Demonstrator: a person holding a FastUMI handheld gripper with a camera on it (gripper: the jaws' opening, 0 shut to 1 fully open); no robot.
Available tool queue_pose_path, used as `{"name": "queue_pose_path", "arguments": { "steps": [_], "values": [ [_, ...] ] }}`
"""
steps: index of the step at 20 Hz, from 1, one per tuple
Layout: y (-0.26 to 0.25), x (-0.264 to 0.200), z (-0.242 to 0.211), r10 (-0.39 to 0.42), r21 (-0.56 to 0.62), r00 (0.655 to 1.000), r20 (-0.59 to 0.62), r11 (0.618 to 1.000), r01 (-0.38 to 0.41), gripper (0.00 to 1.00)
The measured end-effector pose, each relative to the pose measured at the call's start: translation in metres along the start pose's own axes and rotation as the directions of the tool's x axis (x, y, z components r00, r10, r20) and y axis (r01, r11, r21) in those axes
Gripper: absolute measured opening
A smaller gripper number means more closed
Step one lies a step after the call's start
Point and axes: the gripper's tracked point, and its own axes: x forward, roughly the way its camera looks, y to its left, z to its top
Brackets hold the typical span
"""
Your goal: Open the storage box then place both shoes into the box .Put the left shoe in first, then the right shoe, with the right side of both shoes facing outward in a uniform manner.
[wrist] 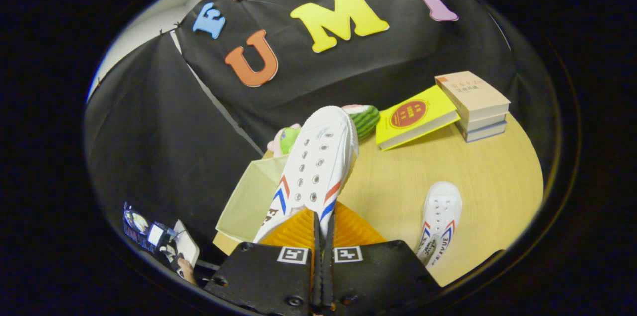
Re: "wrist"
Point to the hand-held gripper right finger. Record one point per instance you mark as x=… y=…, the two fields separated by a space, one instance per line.
x=378 y=276

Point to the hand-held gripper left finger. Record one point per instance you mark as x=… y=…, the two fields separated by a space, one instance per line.
x=268 y=281

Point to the translucent storage box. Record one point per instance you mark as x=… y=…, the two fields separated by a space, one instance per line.
x=249 y=201

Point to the white striped canvas shoe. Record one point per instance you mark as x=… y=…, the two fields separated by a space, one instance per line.
x=318 y=157
x=440 y=211

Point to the white paper sheet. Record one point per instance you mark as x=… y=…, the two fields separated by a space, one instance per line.
x=186 y=246

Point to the green and pink plush toy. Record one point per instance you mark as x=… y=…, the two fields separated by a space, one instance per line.
x=286 y=139

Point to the watermelon slice plush toy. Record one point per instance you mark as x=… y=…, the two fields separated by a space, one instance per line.
x=367 y=119

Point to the yellow book with red circle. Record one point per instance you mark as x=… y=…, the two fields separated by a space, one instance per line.
x=415 y=117

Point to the grey-blue book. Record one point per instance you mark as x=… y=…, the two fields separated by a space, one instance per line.
x=485 y=132

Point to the white book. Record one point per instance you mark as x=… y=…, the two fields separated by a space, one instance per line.
x=485 y=123

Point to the tan cover book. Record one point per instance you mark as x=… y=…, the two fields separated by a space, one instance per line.
x=470 y=92

